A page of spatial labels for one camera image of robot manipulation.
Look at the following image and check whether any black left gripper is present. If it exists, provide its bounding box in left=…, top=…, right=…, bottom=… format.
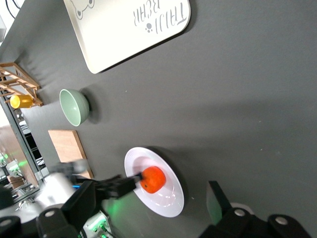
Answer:
left=95, top=173, right=144, bottom=200

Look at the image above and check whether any wooden cutting board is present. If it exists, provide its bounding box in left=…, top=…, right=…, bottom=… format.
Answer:
left=48, top=129, right=95, bottom=179

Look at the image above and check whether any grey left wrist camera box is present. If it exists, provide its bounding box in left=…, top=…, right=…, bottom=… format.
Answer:
left=51, top=160, right=89, bottom=176

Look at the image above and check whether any pale green bowl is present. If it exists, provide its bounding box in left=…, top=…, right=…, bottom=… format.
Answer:
left=59, top=88, right=90, bottom=126

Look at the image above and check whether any orange fruit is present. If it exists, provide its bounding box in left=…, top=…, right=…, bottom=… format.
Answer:
left=140, top=166, right=166, bottom=194

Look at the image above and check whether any yellow cup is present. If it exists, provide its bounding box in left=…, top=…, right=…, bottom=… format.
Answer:
left=9, top=94, right=34, bottom=110

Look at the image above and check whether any wooden cup rack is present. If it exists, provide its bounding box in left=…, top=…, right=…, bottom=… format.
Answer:
left=0, top=62, right=43, bottom=107

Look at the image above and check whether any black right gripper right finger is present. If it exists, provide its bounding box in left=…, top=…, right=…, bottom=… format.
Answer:
left=199, top=180, right=252, bottom=238

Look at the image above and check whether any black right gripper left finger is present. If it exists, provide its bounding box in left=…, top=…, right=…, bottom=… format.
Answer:
left=36, top=180, right=102, bottom=238

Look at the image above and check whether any black metal frame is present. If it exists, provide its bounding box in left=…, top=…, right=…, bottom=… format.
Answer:
left=0, top=94, right=44, bottom=196

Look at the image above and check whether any white tray with bear print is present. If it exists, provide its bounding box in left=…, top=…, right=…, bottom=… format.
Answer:
left=63, top=0, right=192, bottom=74

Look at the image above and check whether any white round plate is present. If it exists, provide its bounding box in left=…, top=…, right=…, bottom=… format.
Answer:
left=123, top=147, right=185, bottom=218

